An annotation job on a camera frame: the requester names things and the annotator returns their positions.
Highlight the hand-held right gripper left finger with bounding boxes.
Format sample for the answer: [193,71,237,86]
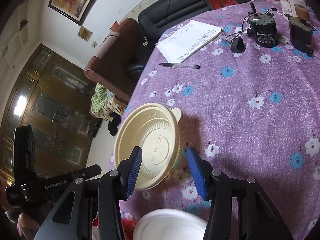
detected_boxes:
[34,146,143,240]

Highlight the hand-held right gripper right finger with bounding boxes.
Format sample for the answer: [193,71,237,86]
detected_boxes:
[187,147,294,240]

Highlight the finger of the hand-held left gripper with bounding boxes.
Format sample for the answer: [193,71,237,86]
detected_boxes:
[72,164,102,182]

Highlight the cream plastic bowl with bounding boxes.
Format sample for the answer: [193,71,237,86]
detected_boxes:
[114,102,182,191]

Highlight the red plate with gold print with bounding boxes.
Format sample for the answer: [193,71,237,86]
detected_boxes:
[92,216,139,233]

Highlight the white foam bowl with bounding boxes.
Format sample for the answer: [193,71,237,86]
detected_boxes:
[133,209,208,240]

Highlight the person's left hand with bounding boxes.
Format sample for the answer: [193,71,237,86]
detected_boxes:
[16,212,42,239]

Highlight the black cloth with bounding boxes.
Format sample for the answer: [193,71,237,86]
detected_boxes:
[107,112,122,137]

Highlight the wooden cabinet with glass doors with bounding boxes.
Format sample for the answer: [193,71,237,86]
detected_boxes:
[0,43,100,180]

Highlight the green patterned cloth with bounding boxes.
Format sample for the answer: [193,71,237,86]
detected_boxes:
[90,83,108,114]

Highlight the purple floral tablecloth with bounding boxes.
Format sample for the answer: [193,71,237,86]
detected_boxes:
[106,0,320,240]

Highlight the clear ballpoint pen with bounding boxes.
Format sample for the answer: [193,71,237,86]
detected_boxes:
[159,62,201,69]

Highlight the brown armchair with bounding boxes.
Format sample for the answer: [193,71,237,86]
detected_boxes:
[84,17,150,103]

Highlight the white notepad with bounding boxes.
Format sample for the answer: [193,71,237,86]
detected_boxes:
[155,19,222,64]

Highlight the small black adapter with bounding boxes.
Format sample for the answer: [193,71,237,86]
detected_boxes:
[230,37,247,53]

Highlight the black motor with gear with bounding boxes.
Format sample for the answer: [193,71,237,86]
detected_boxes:
[246,2,278,48]

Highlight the black leather sofa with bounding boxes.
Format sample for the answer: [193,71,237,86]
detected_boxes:
[127,0,275,77]

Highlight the black motor with tan roller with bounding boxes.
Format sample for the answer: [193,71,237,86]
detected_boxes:
[288,4,314,57]

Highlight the small yellow wall picture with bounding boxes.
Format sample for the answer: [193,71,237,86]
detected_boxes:
[77,26,93,42]

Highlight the black cable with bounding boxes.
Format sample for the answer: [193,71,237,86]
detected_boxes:
[166,0,176,23]

